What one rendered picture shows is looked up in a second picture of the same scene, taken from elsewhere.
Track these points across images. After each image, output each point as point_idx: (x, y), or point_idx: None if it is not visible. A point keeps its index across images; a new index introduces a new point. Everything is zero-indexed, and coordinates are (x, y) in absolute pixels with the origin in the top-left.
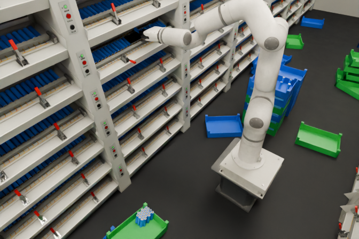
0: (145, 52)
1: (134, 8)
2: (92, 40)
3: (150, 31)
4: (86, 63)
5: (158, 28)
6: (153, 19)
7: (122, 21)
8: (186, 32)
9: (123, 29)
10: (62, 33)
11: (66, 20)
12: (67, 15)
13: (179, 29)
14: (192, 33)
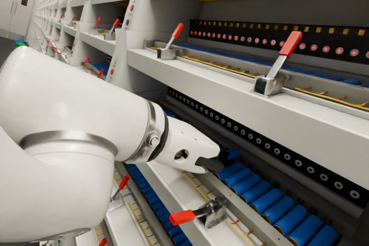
0: (156, 168)
1: (218, 66)
2: (129, 54)
3: (173, 118)
4: (112, 75)
5: (185, 129)
6: (319, 205)
7: (171, 61)
8: (9, 55)
9: (158, 72)
10: (122, 25)
11: (129, 12)
12: (130, 6)
13: (76, 69)
14: (55, 167)
